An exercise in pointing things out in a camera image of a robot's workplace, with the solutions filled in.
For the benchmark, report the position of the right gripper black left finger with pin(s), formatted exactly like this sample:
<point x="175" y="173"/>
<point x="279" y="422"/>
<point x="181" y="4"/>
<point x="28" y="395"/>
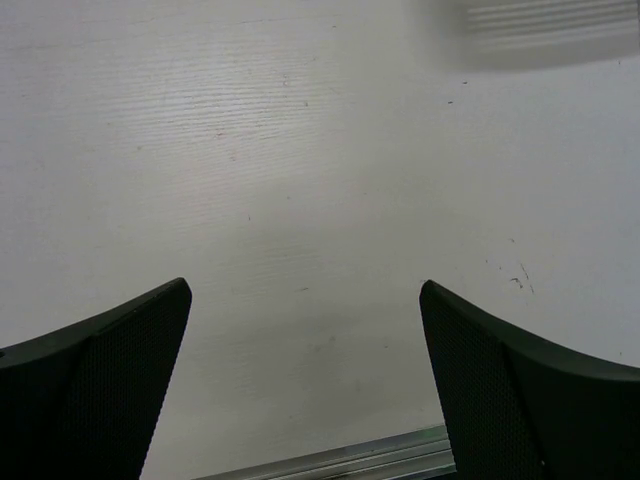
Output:
<point x="83" y="401"/>

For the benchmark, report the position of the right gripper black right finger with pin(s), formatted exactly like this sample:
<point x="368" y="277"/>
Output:
<point x="518" y="406"/>

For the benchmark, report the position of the aluminium front table rail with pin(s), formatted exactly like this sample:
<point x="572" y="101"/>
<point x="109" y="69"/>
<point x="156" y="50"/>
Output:
<point x="422" y="454"/>

